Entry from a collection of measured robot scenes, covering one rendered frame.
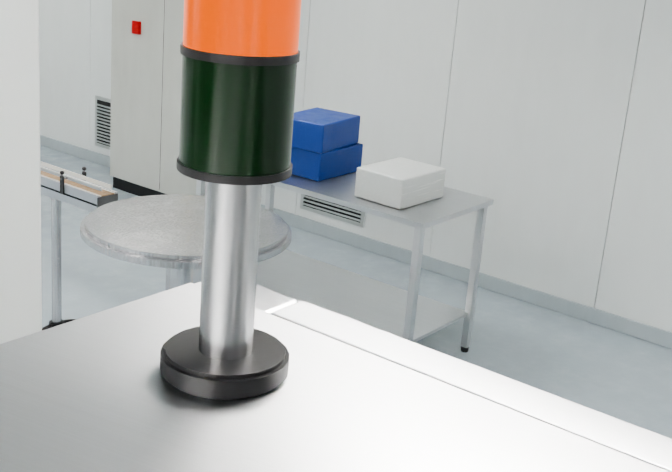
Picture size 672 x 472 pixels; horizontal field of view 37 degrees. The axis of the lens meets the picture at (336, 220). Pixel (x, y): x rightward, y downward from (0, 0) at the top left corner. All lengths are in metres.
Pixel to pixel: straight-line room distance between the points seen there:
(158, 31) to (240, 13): 7.35
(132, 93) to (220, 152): 7.63
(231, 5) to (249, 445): 0.18
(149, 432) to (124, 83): 7.70
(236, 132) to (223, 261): 0.06
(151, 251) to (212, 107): 3.73
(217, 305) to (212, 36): 0.12
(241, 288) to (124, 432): 0.08
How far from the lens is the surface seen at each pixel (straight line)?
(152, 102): 7.88
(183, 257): 4.09
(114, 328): 0.52
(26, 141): 2.13
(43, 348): 0.50
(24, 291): 2.23
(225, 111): 0.41
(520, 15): 6.34
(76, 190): 4.99
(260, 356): 0.46
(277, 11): 0.41
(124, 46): 8.06
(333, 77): 7.16
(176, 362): 0.45
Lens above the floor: 2.31
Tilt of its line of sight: 17 degrees down
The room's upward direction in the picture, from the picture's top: 5 degrees clockwise
